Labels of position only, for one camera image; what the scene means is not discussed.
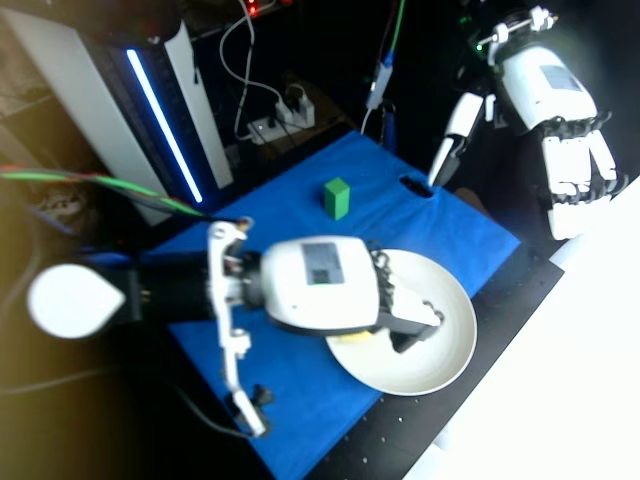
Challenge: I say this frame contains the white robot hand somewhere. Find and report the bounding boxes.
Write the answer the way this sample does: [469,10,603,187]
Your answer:
[427,42,630,241]
[259,234,446,355]

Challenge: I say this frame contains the green cube block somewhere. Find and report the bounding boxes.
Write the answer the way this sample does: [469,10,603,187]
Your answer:
[323,177,351,221]

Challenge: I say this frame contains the white round plate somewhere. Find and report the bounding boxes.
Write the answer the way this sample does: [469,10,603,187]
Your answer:
[324,249,478,397]

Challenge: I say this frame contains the blue cloth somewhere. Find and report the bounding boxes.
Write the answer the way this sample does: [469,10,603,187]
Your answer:
[142,130,522,480]

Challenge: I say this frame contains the white adapter with blue plug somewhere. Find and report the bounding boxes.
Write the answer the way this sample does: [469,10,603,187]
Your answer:
[366,59,396,111]

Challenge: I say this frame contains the white power strip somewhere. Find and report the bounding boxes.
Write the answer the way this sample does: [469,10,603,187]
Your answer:
[247,84,317,146]

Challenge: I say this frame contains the white tower with blue light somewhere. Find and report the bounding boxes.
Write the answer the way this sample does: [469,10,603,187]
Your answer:
[0,7,235,226]

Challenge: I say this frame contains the green cable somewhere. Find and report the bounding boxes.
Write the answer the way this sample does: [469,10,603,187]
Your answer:
[0,169,211,219]
[384,0,407,64]

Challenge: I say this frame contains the white cable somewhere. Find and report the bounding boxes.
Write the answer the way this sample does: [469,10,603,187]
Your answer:
[218,0,291,141]

